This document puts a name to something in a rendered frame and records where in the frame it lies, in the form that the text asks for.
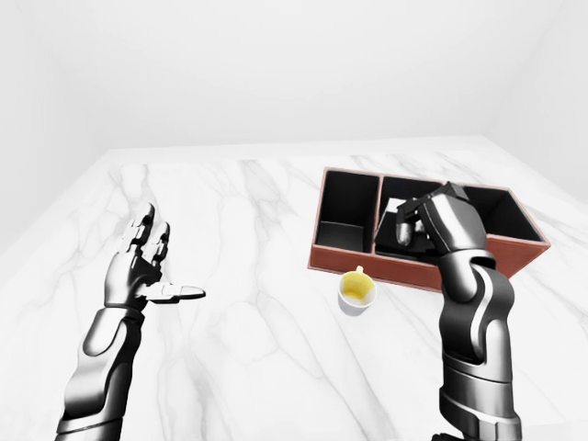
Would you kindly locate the red-brown desk caddy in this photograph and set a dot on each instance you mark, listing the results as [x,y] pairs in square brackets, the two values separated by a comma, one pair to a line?
[349,216]

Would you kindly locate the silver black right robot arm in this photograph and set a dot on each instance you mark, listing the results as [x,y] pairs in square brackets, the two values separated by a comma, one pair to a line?
[478,349]

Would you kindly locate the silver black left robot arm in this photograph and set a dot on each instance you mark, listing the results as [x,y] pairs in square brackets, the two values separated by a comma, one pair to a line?
[98,372]

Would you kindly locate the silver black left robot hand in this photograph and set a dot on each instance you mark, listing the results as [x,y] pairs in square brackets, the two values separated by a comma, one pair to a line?
[125,275]

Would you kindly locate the white mug with yellow inside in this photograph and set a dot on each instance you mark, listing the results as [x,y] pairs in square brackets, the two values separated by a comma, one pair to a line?
[356,291]

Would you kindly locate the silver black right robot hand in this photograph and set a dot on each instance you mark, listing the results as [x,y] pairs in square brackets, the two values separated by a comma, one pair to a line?
[455,220]

